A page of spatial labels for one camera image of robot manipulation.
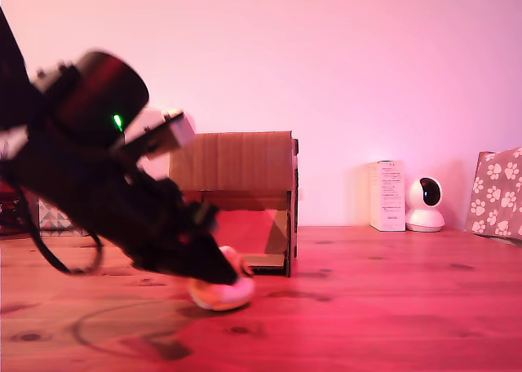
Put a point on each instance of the white printed carton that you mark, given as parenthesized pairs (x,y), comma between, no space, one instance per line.
(387,196)

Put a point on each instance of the orange and white footbag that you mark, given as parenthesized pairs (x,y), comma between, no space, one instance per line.
(228,298)

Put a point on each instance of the triangle pattern box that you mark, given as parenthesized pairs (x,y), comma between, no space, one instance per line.
(55,222)

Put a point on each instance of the small white round camera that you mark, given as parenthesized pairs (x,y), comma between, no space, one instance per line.
(426,205)

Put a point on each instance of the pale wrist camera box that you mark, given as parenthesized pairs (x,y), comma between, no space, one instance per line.
(179,132)

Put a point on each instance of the cardboard dice tower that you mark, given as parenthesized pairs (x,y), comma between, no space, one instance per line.
(244,156)

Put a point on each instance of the paw print bag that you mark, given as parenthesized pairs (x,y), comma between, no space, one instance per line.
(497,192)

